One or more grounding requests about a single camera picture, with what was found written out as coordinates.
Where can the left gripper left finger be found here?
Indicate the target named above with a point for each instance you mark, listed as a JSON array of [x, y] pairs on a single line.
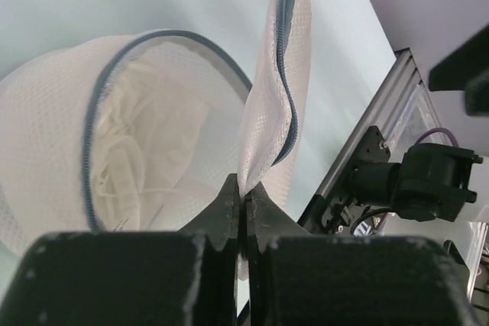
[[184, 277]]

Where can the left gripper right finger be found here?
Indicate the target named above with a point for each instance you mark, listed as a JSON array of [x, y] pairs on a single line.
[[297, 278]]

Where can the white mesh laundry bag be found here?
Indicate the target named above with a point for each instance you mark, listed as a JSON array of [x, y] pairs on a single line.
[[50, 105]]

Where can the white satin bra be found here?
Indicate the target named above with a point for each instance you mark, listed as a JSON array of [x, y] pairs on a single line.
[[144, 142]]

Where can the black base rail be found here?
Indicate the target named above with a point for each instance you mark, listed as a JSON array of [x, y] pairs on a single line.
[[333, 207]]

